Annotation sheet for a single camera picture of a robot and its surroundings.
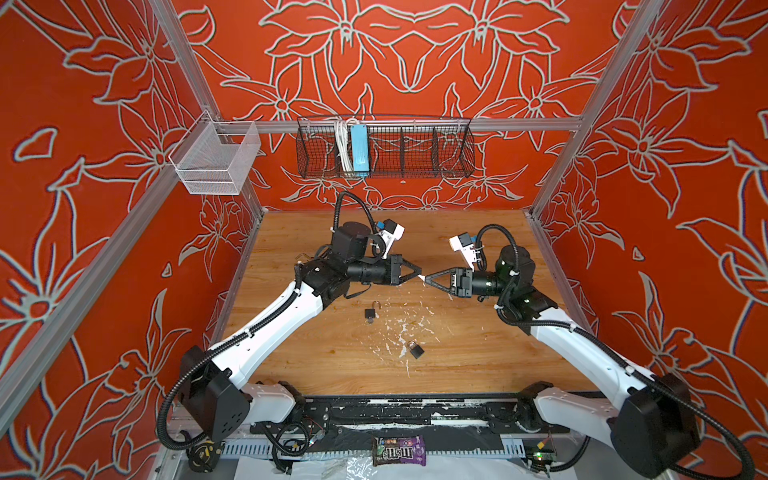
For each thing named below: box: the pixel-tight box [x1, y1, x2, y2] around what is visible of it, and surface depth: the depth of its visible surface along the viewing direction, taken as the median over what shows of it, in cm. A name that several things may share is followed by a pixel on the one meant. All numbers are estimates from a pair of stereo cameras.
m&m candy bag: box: [372, 435, 427, 467], surface depth 70 cm
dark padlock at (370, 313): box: [364, 300, 381, 324], surface depth 94 cm
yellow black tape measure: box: [186, 440, 221, 473], surface depth 68 cm
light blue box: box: [350, 124, 370, 178], surface depth 91 cm
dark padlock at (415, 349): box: [408, 340, 425, 359], surface depth 85 cm
